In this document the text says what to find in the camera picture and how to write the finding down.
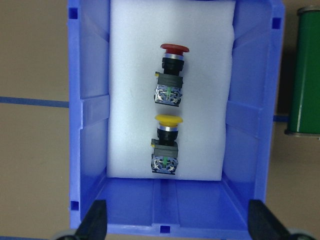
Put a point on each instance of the blue left bin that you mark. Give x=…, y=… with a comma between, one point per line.
x=174, y=208

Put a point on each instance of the green conveyor belt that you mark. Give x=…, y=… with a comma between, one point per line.
x=304, y=116

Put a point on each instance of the red push button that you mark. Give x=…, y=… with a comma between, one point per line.
x=169, y=85

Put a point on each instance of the yellow push button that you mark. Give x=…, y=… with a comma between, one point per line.
x=164, y=159

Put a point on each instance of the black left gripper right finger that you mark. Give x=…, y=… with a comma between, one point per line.
x=263, y=224

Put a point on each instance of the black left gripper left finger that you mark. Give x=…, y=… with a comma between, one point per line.
x=94, y=224

